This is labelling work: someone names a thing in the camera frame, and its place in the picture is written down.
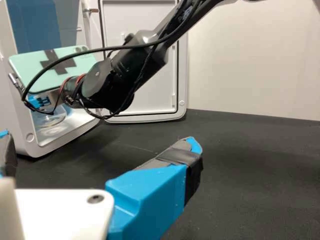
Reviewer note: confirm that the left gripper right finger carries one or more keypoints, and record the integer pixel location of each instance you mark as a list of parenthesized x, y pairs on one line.
[(150, 195)]

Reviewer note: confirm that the white incubator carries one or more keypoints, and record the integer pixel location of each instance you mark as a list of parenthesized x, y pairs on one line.
[(22, 140)]

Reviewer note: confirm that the right wrist camera phone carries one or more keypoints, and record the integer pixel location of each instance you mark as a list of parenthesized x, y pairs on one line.
[(32, 72)]

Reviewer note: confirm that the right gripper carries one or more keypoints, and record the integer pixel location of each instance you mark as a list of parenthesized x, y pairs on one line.
[(55, 97)]

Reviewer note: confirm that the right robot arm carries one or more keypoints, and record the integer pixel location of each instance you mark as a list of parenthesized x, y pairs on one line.
[(125, 67)]

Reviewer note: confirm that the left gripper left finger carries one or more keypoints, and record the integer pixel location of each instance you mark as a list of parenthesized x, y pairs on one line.
[(7, 155)]

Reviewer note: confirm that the incubator door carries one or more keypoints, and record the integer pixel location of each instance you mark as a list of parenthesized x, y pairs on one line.
[(150, 97)]

